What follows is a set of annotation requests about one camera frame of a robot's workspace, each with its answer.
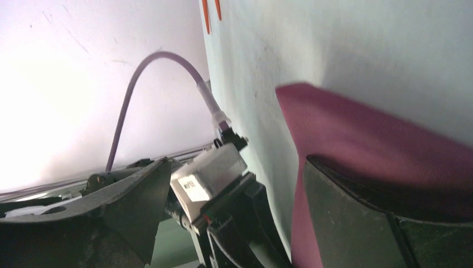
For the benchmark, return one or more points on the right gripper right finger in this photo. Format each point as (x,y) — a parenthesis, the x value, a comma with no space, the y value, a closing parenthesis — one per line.
(358,226)

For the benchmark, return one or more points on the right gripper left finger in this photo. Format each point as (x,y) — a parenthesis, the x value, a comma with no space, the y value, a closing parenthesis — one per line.
(115,226)

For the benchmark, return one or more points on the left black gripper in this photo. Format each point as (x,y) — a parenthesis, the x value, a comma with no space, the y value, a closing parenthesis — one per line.
(235,229)

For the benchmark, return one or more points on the maroon cloth napkin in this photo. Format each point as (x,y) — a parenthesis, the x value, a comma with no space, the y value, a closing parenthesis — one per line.
(388,154)

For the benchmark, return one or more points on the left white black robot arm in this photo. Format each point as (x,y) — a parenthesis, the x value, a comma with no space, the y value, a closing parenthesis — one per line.
(111,177)

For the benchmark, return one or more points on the orange plastic spoon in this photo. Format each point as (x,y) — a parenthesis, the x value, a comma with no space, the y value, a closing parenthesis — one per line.
(205,10)

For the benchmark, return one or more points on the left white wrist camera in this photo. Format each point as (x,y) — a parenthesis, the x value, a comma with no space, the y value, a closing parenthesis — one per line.
(207,175)

